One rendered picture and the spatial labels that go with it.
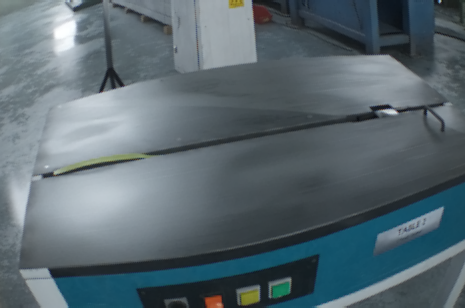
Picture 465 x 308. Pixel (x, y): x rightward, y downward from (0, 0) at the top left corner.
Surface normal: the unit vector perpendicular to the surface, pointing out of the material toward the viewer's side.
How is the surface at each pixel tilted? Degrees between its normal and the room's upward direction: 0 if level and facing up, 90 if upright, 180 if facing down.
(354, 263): 90
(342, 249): 90
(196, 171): 0
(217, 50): 90
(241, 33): 90
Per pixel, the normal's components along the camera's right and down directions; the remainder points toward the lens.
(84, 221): -0.07, -0.86
